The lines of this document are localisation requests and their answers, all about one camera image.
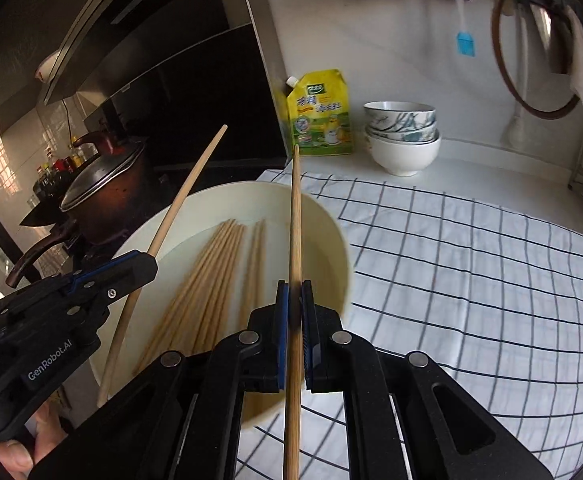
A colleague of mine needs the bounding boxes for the left hand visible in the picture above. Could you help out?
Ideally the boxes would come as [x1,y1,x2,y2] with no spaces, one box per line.
[0,399,67,480]

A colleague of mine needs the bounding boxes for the dark cooking pot with lid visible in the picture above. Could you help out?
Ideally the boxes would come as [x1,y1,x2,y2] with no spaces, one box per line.
[5,130,145,288]

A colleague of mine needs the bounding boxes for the white checkered cloth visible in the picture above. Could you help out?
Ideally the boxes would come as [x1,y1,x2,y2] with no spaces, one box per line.
[233,168,583,480]

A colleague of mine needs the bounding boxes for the large cream oval basin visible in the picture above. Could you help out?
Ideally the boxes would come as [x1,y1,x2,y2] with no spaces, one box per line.
[108,181,353,429]

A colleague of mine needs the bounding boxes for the white ceramic bowl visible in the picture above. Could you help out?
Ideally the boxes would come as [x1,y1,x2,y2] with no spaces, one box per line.
[364,129,441,178]

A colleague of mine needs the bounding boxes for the yellow detergent refill pouch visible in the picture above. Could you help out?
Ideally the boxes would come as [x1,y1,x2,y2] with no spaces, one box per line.
[286,68,353,156]

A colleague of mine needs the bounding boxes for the blue patterned bowl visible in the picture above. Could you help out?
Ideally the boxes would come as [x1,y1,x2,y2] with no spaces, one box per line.
[365,124,438,143]
[363,101,436,132]

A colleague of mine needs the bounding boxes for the white hanging towel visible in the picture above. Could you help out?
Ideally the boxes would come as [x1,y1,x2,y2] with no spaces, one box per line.
[566,6,583,107]

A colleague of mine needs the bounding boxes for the blue silicone brush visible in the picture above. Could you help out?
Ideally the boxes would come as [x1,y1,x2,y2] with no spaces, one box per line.
[454,0,476,58]

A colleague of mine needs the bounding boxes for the round brown hoop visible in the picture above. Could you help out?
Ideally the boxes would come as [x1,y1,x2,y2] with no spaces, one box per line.
[490,0,583,122]

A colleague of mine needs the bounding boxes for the white wall pipe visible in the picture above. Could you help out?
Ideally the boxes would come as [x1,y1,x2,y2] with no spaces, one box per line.
[499,4,540,154]

